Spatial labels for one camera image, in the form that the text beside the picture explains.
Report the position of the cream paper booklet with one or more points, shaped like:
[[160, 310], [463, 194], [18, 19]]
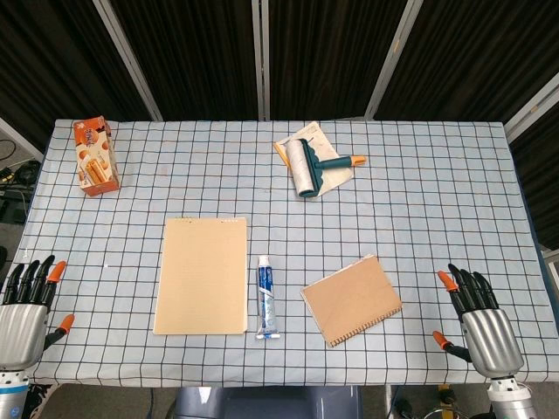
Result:
[[334, 174]]

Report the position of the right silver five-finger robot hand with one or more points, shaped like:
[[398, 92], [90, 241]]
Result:
[[491, 340]]

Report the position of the yellow flat card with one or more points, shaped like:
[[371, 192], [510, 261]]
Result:
[[280, 153]]

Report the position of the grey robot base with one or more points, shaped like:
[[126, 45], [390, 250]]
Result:
[[266, 403]]

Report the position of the blue checkered tablecloth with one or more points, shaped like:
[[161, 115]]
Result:
[[436, 209]]

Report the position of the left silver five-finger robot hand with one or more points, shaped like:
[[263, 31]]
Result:
[[22, 331]]

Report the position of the blue white toothpaste tube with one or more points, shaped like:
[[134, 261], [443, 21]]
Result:
[[267, 301]]

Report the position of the orange snack box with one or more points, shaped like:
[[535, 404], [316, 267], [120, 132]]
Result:
[[94, 157]]

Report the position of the brown spiral-bound notebook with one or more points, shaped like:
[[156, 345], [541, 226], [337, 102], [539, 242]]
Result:
[[351, 301]]

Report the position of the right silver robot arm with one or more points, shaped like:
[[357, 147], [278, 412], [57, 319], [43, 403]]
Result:
[[513, 399]]

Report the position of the large tan lined notepad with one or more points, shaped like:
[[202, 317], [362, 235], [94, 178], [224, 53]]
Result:
[[201, 279]]

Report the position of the dark partition panel white frame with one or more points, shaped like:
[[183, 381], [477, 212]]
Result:
[[192, 57], [52, 57], [539, 183], [463, 57], [323, 57]]

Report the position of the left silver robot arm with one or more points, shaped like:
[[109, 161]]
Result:
[[12, 397]]

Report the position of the teal lint roller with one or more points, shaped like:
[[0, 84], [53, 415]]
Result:
[[301, 168]]

